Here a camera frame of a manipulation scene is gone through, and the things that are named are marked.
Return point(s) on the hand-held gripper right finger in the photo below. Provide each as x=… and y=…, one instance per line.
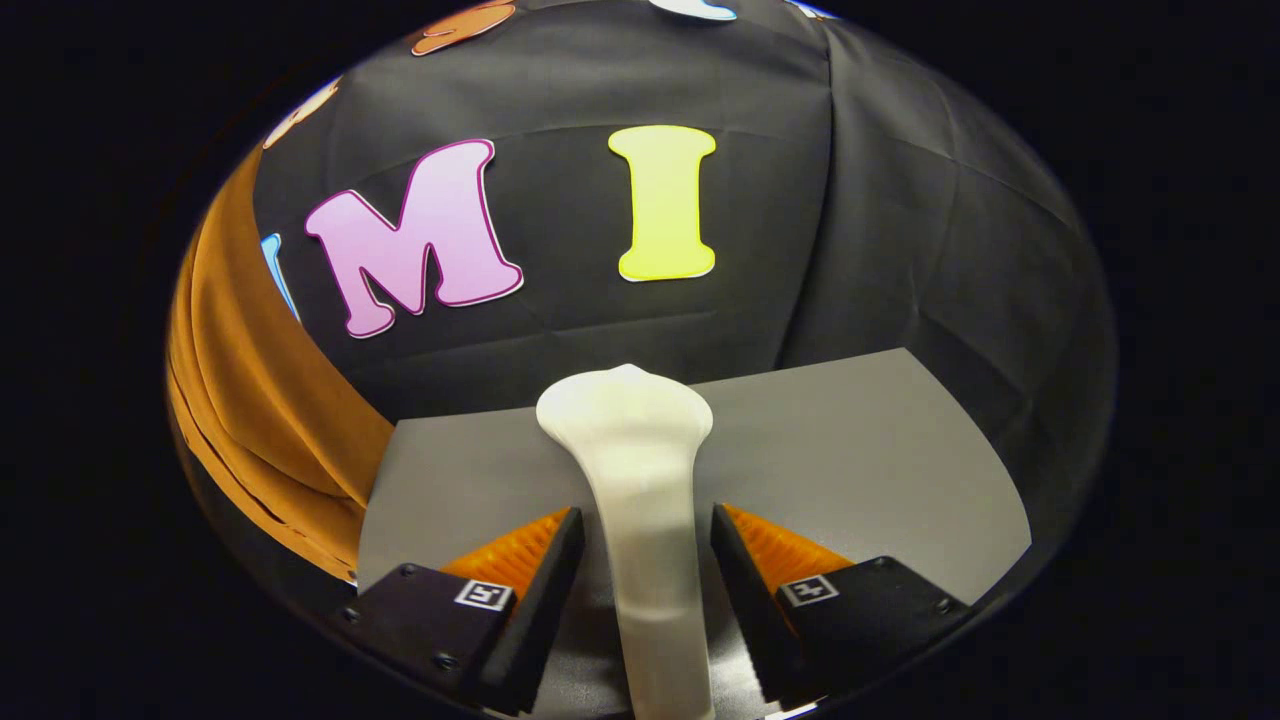
x=745, y=600

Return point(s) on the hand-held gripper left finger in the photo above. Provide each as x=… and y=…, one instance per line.
x=540, y=610

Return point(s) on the white garment steamer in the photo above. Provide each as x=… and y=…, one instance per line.
x=645, y=500

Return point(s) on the orange button-up shirt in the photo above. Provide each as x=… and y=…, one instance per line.
x=260, y=400

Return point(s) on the grey drawer cabinet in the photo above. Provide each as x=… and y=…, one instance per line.
x=850, y=450

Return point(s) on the black backdrop cloth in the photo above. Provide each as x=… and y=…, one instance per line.
x=900, y=250

